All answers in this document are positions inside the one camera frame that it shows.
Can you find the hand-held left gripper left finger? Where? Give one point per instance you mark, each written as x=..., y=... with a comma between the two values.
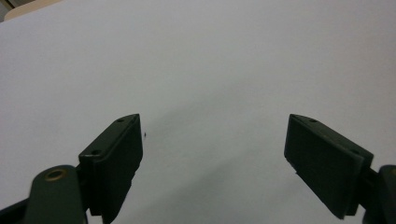
x=113, y=161

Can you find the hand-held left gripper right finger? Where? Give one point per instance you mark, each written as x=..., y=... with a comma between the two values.
x=323, y=161

